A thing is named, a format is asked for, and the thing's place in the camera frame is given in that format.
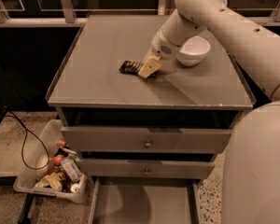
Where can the black rxbar chocolate bar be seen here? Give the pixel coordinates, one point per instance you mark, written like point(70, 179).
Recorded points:
point(134, 68)

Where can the metal railing frame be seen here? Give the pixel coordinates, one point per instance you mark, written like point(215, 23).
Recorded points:
point(68, 13)

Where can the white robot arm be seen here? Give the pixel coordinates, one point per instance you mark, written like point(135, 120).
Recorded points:
point(251, 175)

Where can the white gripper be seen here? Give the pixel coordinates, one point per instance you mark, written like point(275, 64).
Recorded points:
point(160, 48)

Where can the grey drawer cabinet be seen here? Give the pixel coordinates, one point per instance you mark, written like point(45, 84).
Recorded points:
point(89, 89)

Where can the clear plastic bin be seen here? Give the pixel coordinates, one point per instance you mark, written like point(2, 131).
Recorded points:
point(39, 162)

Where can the grey middle drawer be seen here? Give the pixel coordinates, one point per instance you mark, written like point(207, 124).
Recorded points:
point(146, 168)

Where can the red apple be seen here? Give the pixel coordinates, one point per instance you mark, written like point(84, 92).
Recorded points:
point(58, 159)

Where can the white ceramic bowl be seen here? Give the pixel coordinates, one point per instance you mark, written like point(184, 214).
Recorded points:
point(193, 51)

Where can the grey open bottom drawer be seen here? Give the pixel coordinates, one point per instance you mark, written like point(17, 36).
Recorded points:
point(122, 200)

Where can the silver can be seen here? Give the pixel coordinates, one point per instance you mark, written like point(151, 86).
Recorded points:
point(71, 169)

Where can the grey top drawer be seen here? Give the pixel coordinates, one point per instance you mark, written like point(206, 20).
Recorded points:
point(146, 140)

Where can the yellow snack bag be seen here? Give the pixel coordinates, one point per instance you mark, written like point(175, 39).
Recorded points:
point(56, 181)

